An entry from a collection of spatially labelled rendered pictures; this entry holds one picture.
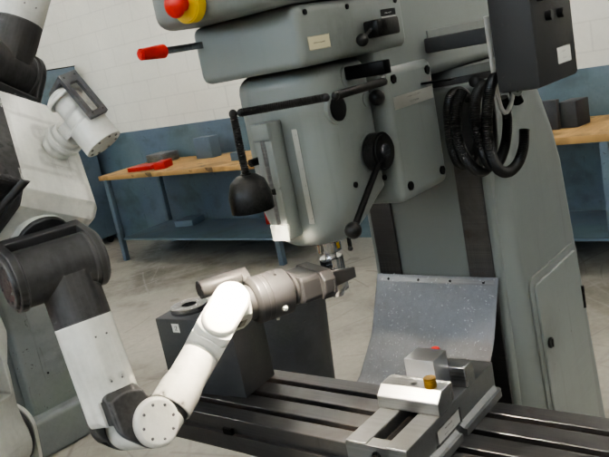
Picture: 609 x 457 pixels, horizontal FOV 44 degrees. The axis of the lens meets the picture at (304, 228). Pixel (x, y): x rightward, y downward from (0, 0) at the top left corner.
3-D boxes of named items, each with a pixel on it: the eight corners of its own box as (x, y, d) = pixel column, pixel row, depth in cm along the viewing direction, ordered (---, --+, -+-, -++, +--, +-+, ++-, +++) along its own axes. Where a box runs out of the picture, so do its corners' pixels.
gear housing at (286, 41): (305, 67, 121) (294, 3, 119) (200, 86, 136) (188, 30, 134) (410, 43, 146) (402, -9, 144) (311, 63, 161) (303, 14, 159)
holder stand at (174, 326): (246, 398, 169) (227, 315, 165) (172, 392, 181) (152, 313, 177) (275, 374, 179) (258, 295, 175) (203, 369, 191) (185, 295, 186)
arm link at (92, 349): (124, 468, 111) (72, 325, 111) (88, 469, 121) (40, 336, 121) (188, 434, 119) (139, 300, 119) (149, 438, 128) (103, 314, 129)
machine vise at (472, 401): (420, 492, 122) (409, 431, 120) (343, 475, 131) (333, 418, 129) (504, 393, 149) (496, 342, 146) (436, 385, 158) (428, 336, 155)
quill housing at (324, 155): (343, 250, 132) (309, 66, 125) (256, 249, 145) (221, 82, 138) (400, 219, 146) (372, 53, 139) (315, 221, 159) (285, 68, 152)
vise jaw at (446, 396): (439, 416, 130) (436, 395, 130) (378, 407, 138) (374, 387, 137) (455, 401, 135) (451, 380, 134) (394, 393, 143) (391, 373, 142)
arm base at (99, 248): (21, 335, 116) (14, 279, 109) (-10, 285, 123) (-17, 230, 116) (112, 303, 124) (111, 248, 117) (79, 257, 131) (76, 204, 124)
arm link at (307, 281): (333, 260, 139) (275, 278, 134) (342, 309, 141) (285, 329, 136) (300, 251, 150) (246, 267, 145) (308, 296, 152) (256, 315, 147)
